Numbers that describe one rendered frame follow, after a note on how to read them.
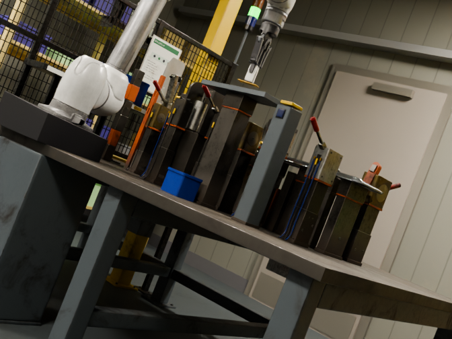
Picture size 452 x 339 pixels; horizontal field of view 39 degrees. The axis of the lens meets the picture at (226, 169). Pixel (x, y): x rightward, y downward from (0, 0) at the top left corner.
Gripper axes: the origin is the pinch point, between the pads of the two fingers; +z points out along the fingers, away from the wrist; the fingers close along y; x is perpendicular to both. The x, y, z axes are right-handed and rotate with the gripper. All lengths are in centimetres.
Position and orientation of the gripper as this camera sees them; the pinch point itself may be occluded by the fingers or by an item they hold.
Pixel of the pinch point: (251, 73)
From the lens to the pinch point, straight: 248.6
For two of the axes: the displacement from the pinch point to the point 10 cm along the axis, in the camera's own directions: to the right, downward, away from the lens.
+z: -3.7, 9.3, -0.3
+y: 3.3, 1.6, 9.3
